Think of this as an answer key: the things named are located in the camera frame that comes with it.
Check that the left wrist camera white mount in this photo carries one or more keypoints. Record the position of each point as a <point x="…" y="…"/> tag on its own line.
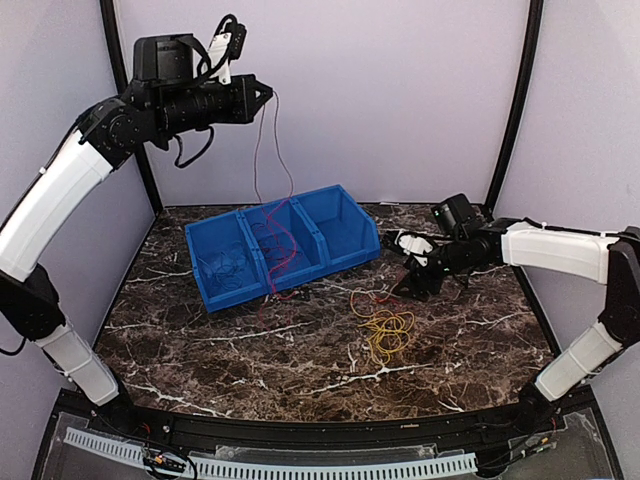
<point x="225" y="47"/>

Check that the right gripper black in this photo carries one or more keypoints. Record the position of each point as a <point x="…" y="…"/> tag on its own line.
<point x="419" y="289"/>

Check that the left black frame post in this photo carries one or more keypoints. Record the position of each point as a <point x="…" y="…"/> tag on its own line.
<point x="116" y="58"/>

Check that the black frame post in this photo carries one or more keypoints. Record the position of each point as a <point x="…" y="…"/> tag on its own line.
<point x="525" y="70"/>
<point x="116" y="58"/>

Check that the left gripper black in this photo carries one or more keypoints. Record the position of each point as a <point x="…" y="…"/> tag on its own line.
<point x="244" y="106"/>

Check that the blue three-compartment plastic bin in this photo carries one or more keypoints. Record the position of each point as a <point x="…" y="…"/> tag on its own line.
<point x="241" y="255"/>

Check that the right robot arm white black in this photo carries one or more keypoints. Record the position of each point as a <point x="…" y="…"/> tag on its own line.
<point x="609" y="259"/>

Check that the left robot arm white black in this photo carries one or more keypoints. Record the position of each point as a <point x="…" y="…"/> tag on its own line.
<point x="178" y="85"/>

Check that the white slotted cable duct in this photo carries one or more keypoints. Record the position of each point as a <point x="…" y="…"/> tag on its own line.
<point x="255" y="463"/>

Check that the black curved front rail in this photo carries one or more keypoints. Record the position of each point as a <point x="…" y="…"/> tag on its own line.
<point x="483" y="428"/>

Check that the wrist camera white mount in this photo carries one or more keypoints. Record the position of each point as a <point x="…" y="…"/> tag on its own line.
<point x="407" y="243"/>
<point x="225" y="47"/>

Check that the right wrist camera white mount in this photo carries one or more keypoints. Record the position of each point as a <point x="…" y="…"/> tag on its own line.
<point x="407" y="243"/>

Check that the right black frame post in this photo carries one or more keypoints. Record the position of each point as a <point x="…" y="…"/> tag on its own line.
<point x="525" y="70"/>

